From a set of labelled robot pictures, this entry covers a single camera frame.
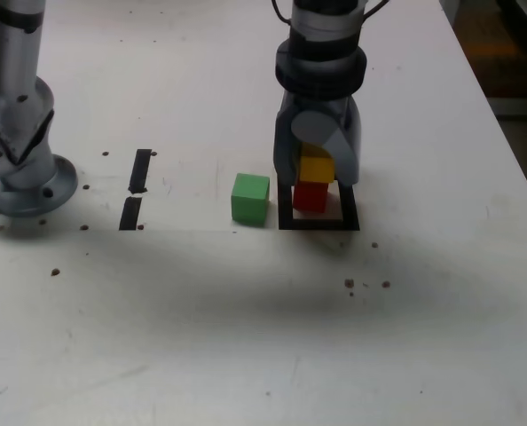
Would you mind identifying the black cable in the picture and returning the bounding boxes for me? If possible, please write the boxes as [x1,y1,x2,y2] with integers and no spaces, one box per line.
[270,0,294,26]
[363,0,391,21]

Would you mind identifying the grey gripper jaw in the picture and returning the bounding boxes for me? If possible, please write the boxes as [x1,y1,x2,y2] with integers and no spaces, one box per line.
[324,98,364,185]
[272,92,303,185]

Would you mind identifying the brown background furniture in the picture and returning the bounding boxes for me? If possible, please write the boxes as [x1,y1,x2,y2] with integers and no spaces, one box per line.
[440,0,527,117]

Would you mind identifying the green cube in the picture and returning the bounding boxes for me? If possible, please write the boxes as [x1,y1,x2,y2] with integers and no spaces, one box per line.
[230,172,271,225]

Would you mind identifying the red cube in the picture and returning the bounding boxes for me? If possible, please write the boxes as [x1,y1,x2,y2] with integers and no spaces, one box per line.
[292,181,329,212]

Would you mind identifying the black tape square outline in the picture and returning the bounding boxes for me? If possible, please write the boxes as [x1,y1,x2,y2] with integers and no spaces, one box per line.
[277,175,361,232]

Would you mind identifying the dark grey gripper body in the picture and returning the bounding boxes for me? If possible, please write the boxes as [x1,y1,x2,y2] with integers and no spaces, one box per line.
[287,91,352,130]

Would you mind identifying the yellow cube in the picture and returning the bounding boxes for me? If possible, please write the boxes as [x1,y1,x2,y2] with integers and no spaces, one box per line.
[298,142,335,184]

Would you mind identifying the black tape strip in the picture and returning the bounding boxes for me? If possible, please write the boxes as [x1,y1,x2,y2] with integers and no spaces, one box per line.
[118,148,153,232]

